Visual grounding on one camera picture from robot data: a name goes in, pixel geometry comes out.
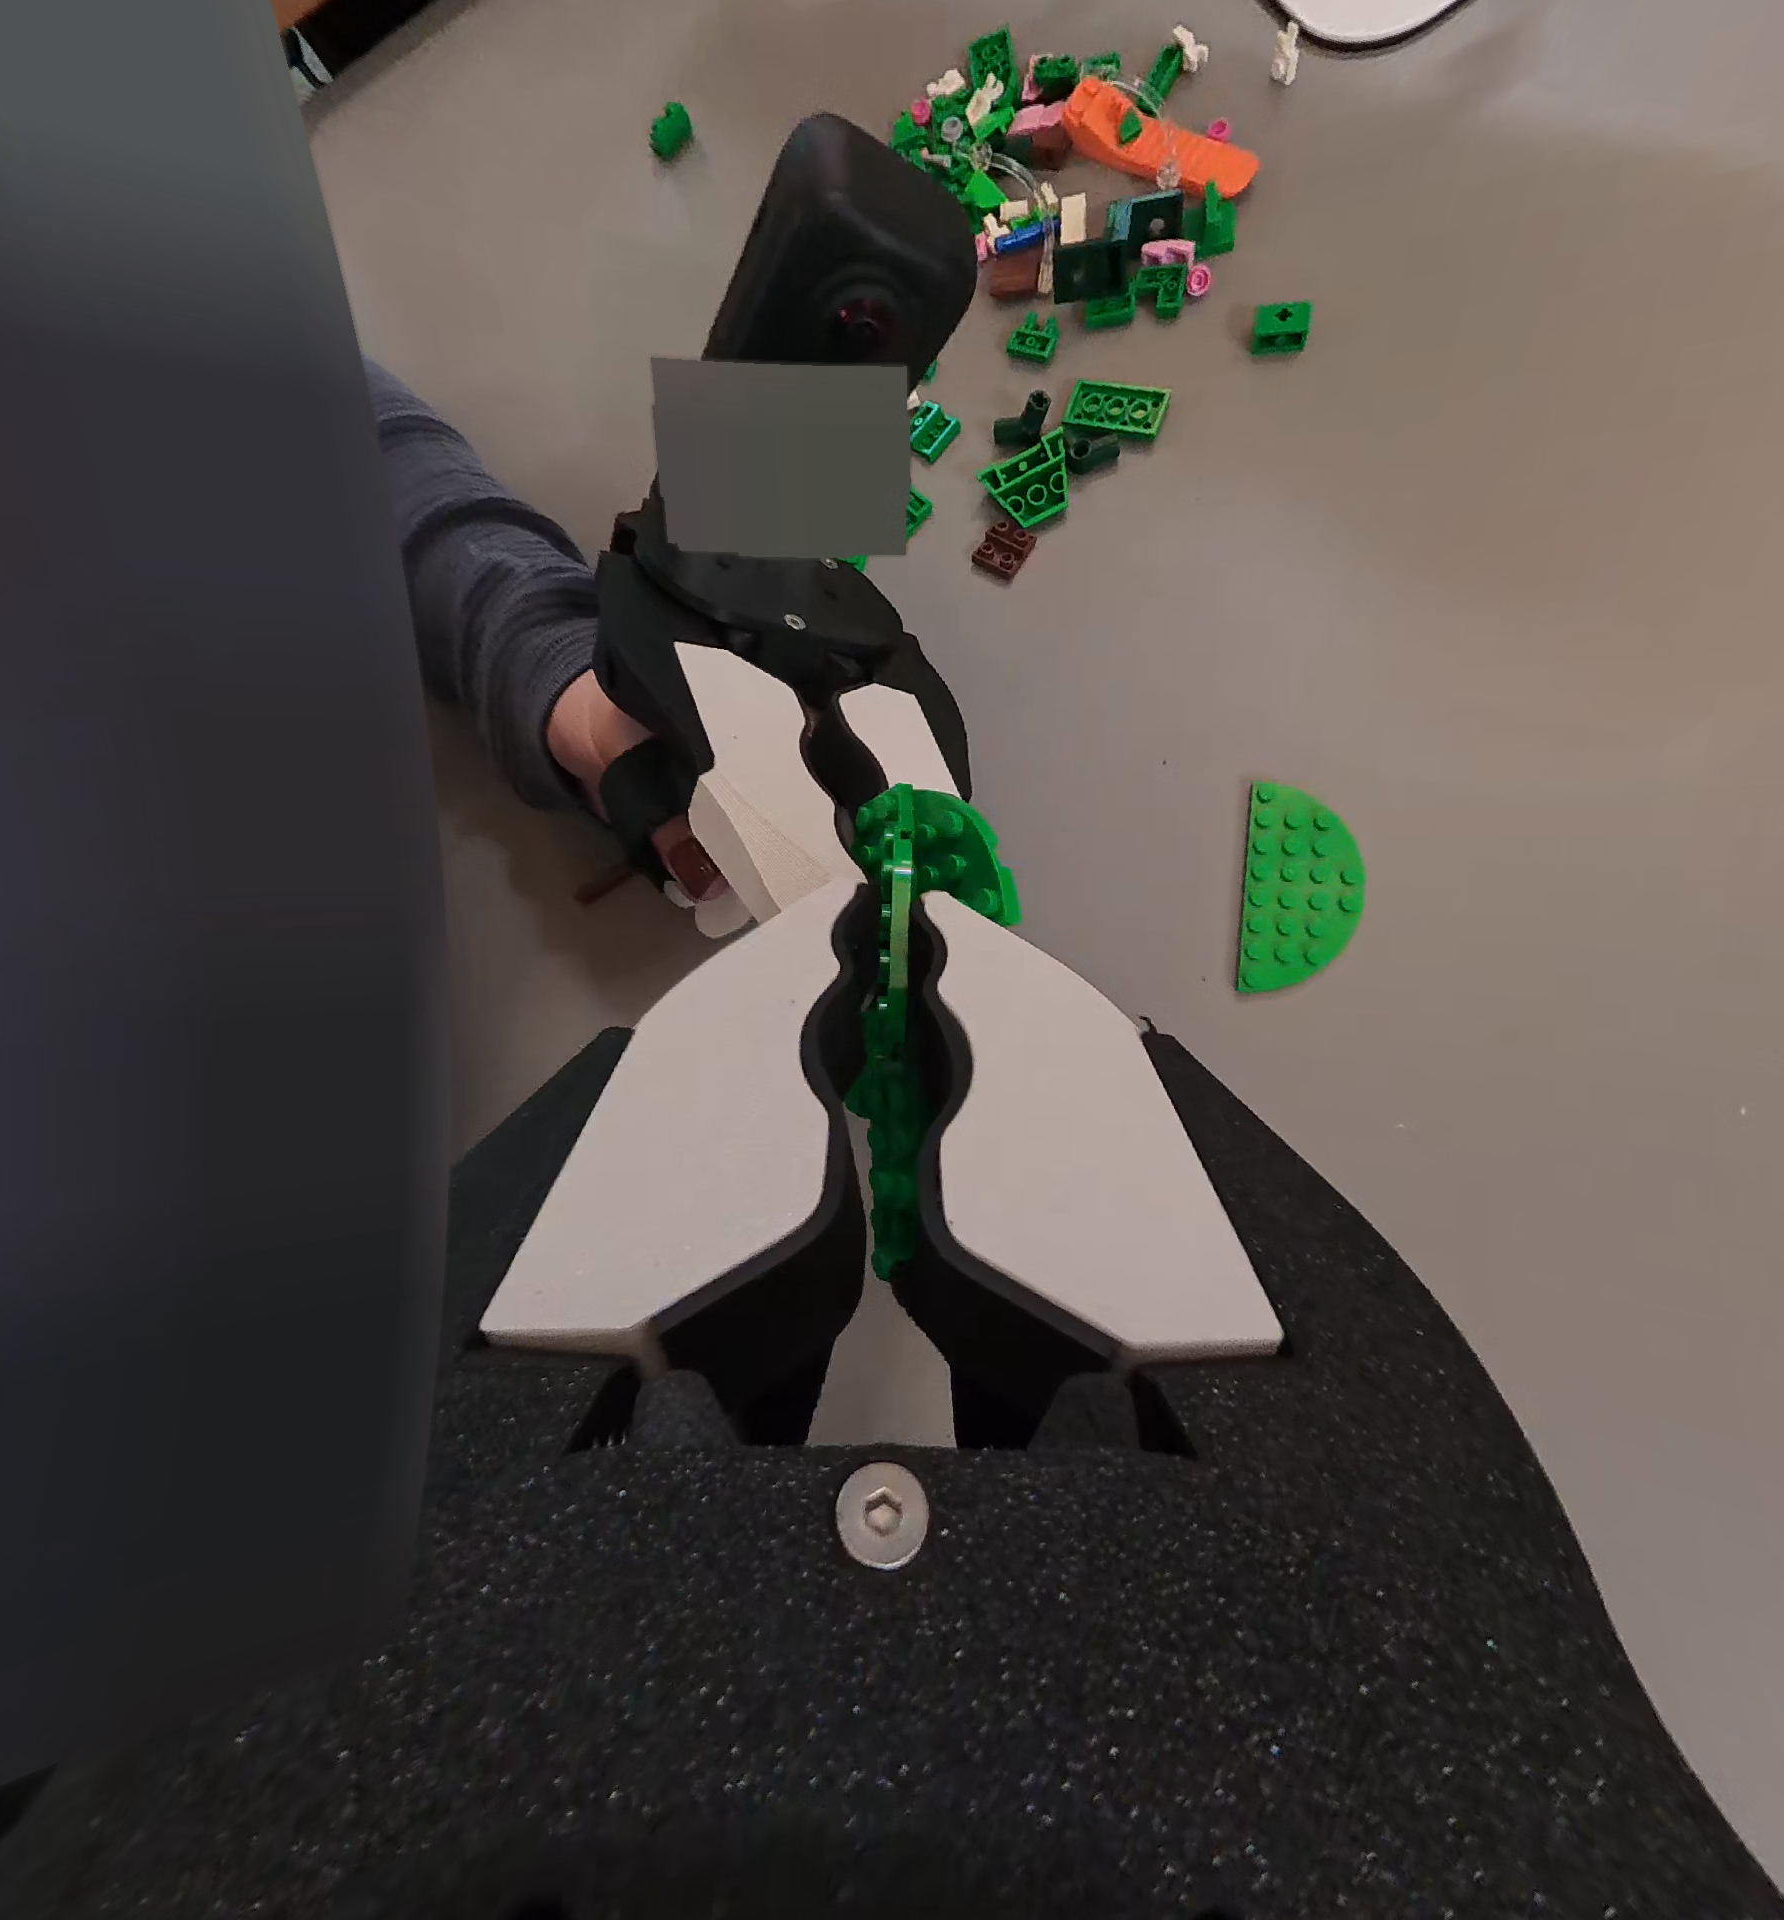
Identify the green half-round lego plate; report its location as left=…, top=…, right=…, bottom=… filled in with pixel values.
left=1231, top=777, right=1370, bottom=996

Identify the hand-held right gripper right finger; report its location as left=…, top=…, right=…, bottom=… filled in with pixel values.
left=878, top=892, right=1290, bottom=1367

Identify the person's left hand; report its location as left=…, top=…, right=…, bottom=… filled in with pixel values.
left=545, top=666, right=732, bottom=909

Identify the green lego plate assembly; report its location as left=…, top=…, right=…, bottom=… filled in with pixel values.
left=843, top=780, right=1028, bottom=1281

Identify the person's left forearm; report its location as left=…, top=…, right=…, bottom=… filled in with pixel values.
left=364, top=358, right=639, bottom=814

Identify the white document stand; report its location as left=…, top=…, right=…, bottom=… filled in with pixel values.
left=1258, top=0, right=1467, bottom=47

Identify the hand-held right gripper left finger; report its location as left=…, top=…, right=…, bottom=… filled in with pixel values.
left=479, top=882, right=873, bottom=1363

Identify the pile of loose lego pieces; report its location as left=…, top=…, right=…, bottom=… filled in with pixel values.
left=892, top=20, right=1315, bottom=584

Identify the orange brick separator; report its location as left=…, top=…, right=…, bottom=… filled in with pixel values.
left=1064, top=74, right=1265, bottom=197

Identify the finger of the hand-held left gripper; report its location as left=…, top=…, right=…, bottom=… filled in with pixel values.
left=674, top=641, right=855, bottom=920
left=852, top=685, right=972, bottom=801

